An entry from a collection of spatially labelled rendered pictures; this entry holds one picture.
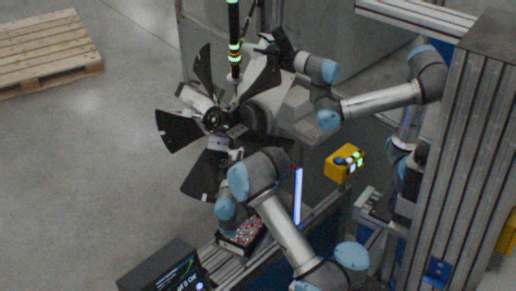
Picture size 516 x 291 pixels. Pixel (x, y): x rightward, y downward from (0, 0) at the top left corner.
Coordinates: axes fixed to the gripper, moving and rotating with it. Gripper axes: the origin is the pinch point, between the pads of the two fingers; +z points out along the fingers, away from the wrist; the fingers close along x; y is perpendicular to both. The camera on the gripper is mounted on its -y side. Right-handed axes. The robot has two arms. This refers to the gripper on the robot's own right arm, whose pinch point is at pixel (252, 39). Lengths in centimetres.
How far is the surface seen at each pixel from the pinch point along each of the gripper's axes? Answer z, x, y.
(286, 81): 5, 34, 41
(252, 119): 8, 11, 49
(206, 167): 15, -14, 62
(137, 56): 226, 146, 166
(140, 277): -13, -82, 42
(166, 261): -16, -73, 42
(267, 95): 12, 29, 48
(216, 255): 32, 7, 158
